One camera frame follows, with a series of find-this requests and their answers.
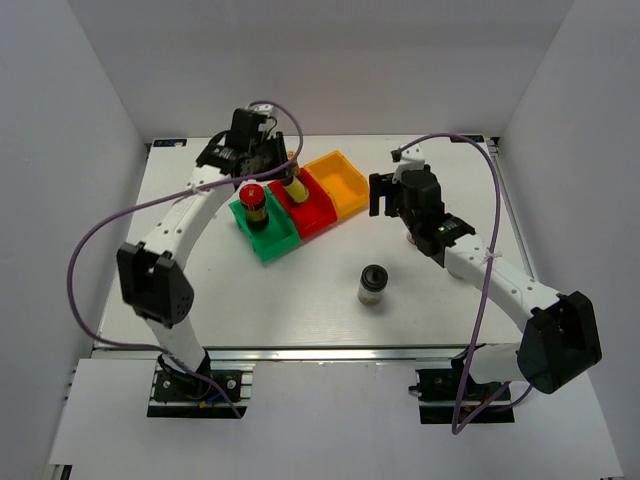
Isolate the small yellow label bottle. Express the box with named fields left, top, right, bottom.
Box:
left=280, top=167, right=309, bottom=205

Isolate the red cap dark sauce jar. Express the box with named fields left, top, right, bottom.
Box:
left=239, top=183, right=269, bottom=231

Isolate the black lid spice jar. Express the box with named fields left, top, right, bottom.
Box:
left=357, top=264, right=389, bottom=306

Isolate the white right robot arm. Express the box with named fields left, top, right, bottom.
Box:
left=369, top=167, right=602, bottom=399

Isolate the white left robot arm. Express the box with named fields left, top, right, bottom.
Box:
left=116, top=100, right=290, bottom=399

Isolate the yellow plastic bin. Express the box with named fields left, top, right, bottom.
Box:
left=304, top=150, right=369, bottom=221

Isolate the red plastic bin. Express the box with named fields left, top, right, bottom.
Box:
left=268, top=168, right=337, bottom=240

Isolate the green plastic bin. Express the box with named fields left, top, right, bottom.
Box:
left=229, top=190, right=301, bottom=263

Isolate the left blue corner label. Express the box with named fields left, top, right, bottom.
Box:
left=152, top=139, right=187, bottom=148

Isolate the blue corner label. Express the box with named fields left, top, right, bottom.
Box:
left=449, top=134, right=485, bottom=144
left=152, top=139, right=187, bottom=148

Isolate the right blue corner label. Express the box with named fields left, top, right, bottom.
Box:
left=449, top=134, right=485, bottom=144

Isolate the black lid white powder jar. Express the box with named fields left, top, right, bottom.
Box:
left=448, top=270, right=465, bottom=280

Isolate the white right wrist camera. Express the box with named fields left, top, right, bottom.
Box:
left=391, top=145, right=425, bottom=184

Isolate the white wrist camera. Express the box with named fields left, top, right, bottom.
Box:
left=391, top=145, right=425, bottom=184
left=248, top=102, right=278, bottom=124

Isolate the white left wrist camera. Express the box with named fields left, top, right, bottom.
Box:
left=248, top=102, right=278, bottom=124

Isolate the aluminium front rail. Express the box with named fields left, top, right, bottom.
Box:
left=94, top=344, right=471, bottom=365

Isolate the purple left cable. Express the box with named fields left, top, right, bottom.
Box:
left=66, top=98, right=304, bottom=419

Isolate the purple cable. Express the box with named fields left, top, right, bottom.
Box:
left=397, top=132, right=534, bottom=435
left=66, top=98, right=304, bottom=419

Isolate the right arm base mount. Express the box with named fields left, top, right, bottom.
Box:
left=408, top=368, right=515, bottom=425

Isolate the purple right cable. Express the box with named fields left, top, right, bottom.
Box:
left=397, top=132, right=534, bottom=435

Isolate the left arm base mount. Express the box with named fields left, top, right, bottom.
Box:
left=147, top=359, right=253, bottom=419

